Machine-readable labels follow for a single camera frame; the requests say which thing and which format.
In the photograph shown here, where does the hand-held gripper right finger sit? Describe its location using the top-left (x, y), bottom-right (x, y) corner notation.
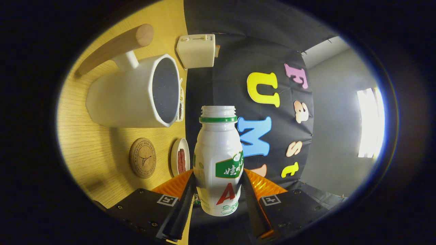
top-left (241, 168), bottom-right (329, 244)

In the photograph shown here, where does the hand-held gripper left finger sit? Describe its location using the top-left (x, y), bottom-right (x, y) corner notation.
top-left (106, 169), bottom-right (197, 242)

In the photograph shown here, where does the round cork coaster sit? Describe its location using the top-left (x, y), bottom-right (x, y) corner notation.
top-left (129, 137), bottom-right (157, 179)

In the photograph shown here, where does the white juice bottle green label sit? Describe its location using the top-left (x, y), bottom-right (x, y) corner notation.
top-left (193, 105), bottom-right (244, 217)

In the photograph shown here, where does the white cup with wooden handle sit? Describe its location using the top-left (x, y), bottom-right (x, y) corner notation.
top-left (76, 24), bottom-right (181, 128)

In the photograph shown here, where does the white round plate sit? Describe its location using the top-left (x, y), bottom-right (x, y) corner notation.
top-left (170, 138), bottom-right (190, 177)

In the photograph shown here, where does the white divided condiment dish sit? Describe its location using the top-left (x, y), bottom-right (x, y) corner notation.
top-left (176, 78), bottom-right (185, 122)

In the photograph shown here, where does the wooden table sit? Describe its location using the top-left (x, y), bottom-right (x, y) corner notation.
top-left (56, 0), bottom-right (195, 245)

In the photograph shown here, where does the bright ceiling light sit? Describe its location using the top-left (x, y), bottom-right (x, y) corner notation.
top-left (356, 88), bottom-right (385, 159)

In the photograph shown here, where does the cream toaster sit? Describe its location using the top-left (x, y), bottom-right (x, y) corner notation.
top-left (176, 34), bottom-right (216, 70)

